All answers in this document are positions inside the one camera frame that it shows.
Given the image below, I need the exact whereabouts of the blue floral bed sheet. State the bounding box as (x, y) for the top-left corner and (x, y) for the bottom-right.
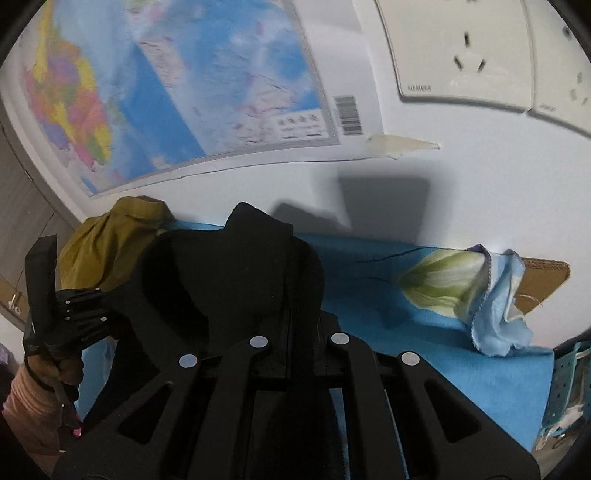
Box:
(75, 220), (555, 453)

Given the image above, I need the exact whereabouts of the olive green garment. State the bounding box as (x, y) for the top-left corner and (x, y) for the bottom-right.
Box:
(59, 196), (174, 291)

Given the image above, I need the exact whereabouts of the white wall socket middle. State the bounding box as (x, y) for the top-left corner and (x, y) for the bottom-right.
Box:
(526, 1), (591, 136)

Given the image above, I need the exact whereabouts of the grey door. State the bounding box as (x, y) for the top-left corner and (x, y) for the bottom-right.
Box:
(1, 109), (80, 330)

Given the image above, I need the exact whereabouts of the brown cardboard headboard piece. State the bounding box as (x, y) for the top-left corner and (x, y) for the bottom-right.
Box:
(515, 258), (571, 315)

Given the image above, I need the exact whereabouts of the teal perforated storage rack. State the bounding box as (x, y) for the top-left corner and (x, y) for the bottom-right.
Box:
(535, 341), (590, 450)

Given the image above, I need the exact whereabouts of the pink sleeve left forearm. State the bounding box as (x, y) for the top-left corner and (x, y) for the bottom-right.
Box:
(2, 365), (61, 457)

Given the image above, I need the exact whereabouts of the left hand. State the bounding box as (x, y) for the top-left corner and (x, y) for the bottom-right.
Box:
(25, 355), (84, 387)

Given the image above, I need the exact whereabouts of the black coat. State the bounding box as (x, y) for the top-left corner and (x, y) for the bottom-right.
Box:
(126, 203), (325, 369)

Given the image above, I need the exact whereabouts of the colourful wall map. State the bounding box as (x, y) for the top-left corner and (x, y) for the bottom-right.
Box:
(1, 1), (383, 197)

